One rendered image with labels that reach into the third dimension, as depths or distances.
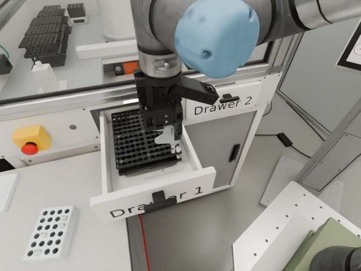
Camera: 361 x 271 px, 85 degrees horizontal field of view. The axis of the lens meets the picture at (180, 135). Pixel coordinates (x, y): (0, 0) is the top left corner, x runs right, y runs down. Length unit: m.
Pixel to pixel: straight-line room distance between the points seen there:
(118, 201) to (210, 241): 0.98
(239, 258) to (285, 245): 0.13
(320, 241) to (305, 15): 0.45
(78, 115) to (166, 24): 0.51
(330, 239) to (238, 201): 0.98
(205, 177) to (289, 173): 1.28
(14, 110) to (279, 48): 0.83
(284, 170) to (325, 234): 1.18
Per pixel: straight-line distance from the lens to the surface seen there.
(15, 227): 0.75
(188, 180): 0.47
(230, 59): 0.22
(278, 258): 0.63
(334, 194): 1.80
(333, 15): 0.28
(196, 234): 1.39
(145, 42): 0.32
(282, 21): 0.30
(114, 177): 0.60
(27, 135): 0.72
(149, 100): 0.38
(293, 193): 0.72
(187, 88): 0.38
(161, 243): 1.37
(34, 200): 0.76
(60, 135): 0.76
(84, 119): 0.70
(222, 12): 0.20
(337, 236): 0.60
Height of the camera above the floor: 1.33
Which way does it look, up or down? 47 degrees down
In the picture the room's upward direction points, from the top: straight up
